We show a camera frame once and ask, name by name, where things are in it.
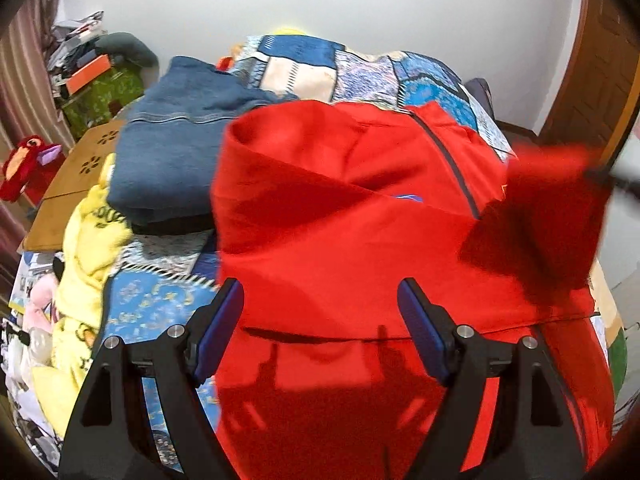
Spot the orange box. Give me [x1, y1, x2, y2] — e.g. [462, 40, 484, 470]
[65, 54, 112, 95]

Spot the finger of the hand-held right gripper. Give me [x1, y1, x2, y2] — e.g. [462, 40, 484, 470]
[585, 156, 640, 197]

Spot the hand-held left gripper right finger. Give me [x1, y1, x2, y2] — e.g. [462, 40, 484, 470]
[397, 277, 587, 480]

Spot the grey backpack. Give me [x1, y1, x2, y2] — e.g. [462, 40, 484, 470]
[462, 77, 497, 117]

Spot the grey-green neck pillow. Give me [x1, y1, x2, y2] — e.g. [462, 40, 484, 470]
[92, 32, 160, 69]

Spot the green patterned box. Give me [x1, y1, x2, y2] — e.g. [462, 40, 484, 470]
[62, 66, 147, 142]

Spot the pile of papers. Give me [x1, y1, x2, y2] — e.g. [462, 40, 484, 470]
[47, 10, 109, 100]

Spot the red plush toy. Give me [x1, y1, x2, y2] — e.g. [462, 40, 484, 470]
[0, 134, 67, 204]

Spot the red jacket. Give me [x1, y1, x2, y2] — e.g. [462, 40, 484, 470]
[210, 100, 617, 480]

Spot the black folded garment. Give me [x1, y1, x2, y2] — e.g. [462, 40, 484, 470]
[131, 212, 216, 236]

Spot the blue patchwork bedsheet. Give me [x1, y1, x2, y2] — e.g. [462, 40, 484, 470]
[15, 34, 628, 480]

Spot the blue denim garment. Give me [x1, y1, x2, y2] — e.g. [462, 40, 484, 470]
[107, 56, 287, 226]

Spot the pink cloth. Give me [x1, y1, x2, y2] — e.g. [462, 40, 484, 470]
[24, 275, 62, 333]

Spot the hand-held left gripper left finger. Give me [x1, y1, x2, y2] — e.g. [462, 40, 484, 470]
[57, 278, 246, 480]

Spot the yellow printed blanket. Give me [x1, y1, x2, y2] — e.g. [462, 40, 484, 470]
[30, 152, 135, 441]

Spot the striped brown curtain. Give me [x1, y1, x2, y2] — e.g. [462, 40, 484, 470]
[0, 0, 77, 271]

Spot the brown wooden wardrobe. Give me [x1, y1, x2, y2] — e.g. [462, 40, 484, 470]
[537, 0, 640, 173]

